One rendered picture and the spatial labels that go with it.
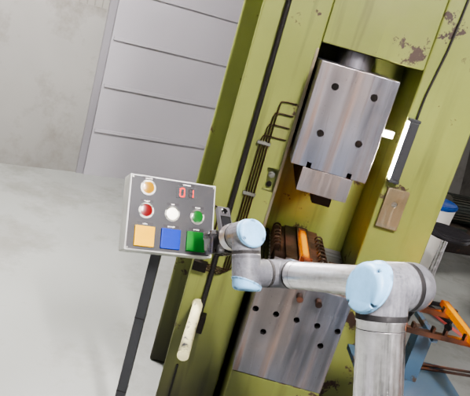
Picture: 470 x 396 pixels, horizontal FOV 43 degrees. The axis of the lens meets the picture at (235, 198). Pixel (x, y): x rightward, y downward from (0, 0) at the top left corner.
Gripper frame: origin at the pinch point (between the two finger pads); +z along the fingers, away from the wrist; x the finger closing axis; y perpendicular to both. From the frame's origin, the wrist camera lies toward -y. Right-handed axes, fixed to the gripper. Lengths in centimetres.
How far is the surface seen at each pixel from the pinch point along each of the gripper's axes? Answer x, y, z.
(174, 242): -8.5, 1.9, 10.3
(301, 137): 32, -41, -10
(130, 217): -25.7, -5.5, 11.0
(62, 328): -22, 39, 146
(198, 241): 0.7, 0.6, 10.3
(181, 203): -7.0, -12.9, 11.0
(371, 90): 49, -57, -29
